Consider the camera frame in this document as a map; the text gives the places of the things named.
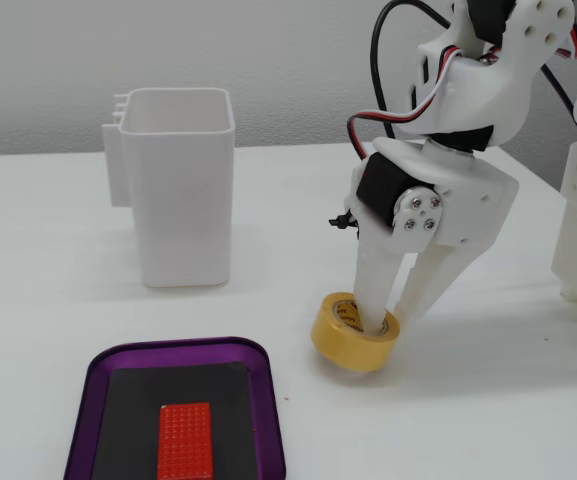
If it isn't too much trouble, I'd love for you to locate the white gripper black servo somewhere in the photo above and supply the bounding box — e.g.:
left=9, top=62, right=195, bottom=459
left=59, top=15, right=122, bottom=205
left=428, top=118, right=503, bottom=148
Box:
left=350, top=137, right=520, bottom=334

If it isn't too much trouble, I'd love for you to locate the black cable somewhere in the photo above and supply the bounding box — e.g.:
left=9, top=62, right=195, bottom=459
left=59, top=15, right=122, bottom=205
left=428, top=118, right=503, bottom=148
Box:
left=370, top=0, right=453, bottom=144

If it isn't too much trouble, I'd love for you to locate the purple tin box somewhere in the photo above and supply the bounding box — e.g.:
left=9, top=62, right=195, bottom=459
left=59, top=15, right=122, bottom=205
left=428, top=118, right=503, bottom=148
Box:
left=62, top=336, right=288, bottom=480

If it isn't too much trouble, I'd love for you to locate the red white servo cable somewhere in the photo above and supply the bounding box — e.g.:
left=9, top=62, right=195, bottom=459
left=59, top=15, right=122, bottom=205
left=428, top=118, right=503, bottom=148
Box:
left=345, top=43, right=465, bottom=162

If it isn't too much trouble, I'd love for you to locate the red studded brick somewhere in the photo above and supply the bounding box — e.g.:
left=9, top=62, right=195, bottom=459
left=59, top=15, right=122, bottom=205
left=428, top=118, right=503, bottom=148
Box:
left=156, top=400, right=216, bottom=480

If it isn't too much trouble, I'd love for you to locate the yellow tape roll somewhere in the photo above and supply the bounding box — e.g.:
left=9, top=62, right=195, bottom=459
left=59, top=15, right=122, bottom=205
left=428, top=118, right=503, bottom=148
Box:
left=310, top=291, right=401, bottom=374

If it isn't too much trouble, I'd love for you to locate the white plastic container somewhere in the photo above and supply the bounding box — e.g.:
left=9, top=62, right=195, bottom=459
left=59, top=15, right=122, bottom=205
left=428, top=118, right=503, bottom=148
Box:
left=101, top=87, right=236, bottom=290

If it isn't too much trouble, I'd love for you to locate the black zip tie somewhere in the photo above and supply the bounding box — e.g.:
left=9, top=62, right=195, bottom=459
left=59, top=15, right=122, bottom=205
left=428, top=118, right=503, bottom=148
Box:
left=327, top=211, right=360, bottom=232

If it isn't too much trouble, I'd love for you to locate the black foam pad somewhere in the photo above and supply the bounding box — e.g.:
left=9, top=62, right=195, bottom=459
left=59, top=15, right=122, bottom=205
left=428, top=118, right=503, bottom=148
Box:
left=90, top=360, right=260, bottom=480

